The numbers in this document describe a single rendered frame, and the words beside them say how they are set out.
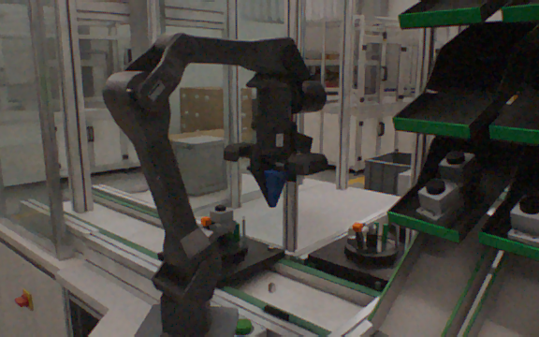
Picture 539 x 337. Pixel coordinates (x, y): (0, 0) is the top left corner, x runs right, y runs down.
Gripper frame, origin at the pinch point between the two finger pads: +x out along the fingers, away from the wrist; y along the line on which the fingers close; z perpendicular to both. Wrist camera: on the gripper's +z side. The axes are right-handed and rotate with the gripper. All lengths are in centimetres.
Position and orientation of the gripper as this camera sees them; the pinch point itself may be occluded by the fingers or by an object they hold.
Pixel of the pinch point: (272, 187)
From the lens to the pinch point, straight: 77.5
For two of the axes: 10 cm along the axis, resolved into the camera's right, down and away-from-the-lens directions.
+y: -7.5, -1.5, 6.5
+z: 6.6, -1.5, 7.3
